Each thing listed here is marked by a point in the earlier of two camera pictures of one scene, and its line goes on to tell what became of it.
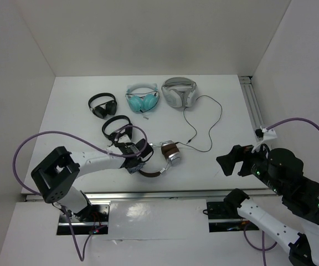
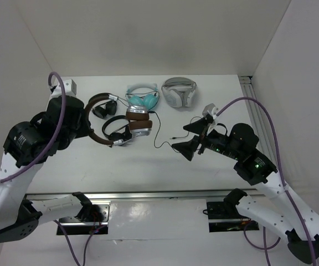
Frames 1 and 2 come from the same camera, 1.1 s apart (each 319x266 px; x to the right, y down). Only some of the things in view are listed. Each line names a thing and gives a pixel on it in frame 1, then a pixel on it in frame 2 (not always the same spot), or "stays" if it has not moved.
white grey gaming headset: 179,92 stays
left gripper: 139,161 → 86,129
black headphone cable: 195,131 → 181,137
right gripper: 225,161 → 186,148
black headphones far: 108,108 stays
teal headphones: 144,103 stays
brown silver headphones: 172,153 → 138,116
